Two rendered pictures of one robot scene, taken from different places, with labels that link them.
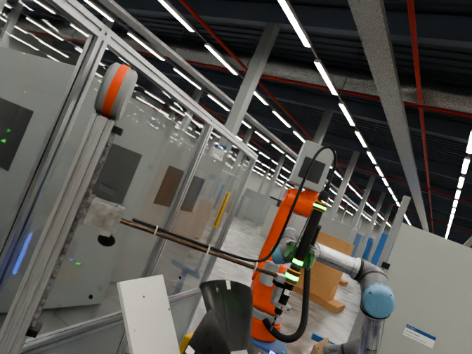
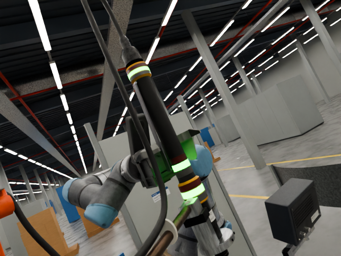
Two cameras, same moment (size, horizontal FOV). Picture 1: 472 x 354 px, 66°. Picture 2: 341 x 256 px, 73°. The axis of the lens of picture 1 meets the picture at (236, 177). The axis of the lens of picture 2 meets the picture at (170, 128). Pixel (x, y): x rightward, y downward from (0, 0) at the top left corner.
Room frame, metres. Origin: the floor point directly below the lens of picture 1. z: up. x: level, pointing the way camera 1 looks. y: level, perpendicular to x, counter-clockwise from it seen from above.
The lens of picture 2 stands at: (0.94, 0.05, 1.64)
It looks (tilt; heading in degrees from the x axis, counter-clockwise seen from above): 5 degrees up; 306
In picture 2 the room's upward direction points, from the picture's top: 25 degrees counter-clockwise
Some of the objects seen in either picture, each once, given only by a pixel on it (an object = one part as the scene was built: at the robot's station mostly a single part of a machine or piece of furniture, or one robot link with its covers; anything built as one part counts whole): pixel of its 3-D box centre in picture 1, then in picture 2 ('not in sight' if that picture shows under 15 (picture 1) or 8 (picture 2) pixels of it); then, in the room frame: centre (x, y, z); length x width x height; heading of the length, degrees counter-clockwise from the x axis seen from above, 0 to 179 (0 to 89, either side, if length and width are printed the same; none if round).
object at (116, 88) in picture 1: (116, 92); not in sight; (1.02, 0.40, 1.88); 0.17 x 0.15 x 0.16; 160
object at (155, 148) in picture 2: (289, 248); (154, 162); (1.23, -0.26, 1.64); 0.09 x 0.03 x 0.06; 138
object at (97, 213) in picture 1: (102, 214); not in sight; (1.05, 0.31, 1.54); 0.10 x 0.07 x 0.08; 105
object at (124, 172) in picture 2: not in sight; (136, 167); (1.38, -0.36, 1.64); 0.08 x 0.05 x 0.08; 70
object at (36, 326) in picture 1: (76, 229); not in sight; (1.03, 0.36, 1.48); 0.05 x 0.03 x 0.62; 15
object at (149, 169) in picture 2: (304, 253); (151, 164); (1.31, -0.33, 1.63); 0.12 x 0.08 x 0.09; 160
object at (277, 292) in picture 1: (283, 291); (204, 221); (1.20, -0.28, 1.50); 0.09 x 0.07 x 0.10; 105
